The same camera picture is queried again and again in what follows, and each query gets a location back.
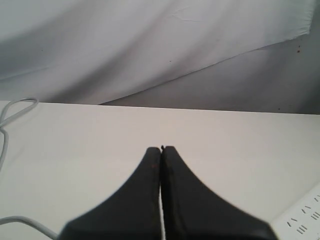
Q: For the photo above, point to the white five-outlet power strip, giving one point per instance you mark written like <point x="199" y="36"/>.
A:
<point x="302" y="220"/>

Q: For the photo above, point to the white backdrop cloth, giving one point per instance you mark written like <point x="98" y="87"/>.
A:
<point x="234" y="55"/>

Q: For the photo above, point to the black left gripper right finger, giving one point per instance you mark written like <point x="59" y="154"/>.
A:
<point x="192" y="211"/>

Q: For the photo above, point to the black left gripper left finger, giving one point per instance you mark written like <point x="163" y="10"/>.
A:
<point x="131" y="213"/>

